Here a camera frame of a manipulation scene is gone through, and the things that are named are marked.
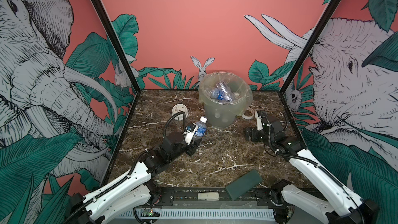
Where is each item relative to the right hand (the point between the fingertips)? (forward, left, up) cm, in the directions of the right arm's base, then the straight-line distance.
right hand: (249, 126), depth 77 cm
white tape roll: (+20, -7, -21) cm, 30 cm away
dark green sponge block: (-23, +3, -20) cm, 31 cm away
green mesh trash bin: (+12, +13, -7) cm, 19 cm away
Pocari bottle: (-6, +25, +7) cm, 26 cm away
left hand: (-5, +27, +1) cm, 27 cm away
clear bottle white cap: (+24, +18, 0) cm, 30 cm away
